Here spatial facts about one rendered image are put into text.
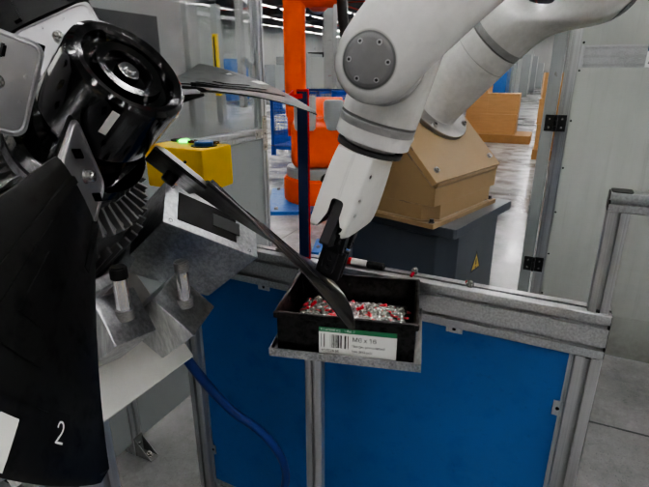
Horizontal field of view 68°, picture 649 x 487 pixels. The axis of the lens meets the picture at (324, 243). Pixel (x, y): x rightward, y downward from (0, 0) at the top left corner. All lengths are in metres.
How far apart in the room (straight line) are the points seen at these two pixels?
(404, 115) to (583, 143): 1.79
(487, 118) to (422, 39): 9.32
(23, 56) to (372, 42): 0.32
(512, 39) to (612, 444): 1.49
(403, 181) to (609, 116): 1.39
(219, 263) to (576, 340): 0.59
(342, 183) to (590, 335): 0.53
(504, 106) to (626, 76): 7.52
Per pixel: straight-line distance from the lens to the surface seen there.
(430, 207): 0.98
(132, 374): 0.68
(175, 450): 1.86
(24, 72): 0.55
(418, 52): 0.42
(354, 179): 0.51
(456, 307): 0.90
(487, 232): 1.17
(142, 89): 0.52
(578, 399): 0.97
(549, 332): 0.90
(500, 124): 9.73
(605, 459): 2.00
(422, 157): 0.96
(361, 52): 0.43
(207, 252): 0.69
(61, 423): 0.41
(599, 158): 2.27
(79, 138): 0.50
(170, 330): 0.66
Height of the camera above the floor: 1.22
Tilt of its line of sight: 20 degrees down
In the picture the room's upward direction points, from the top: straight up
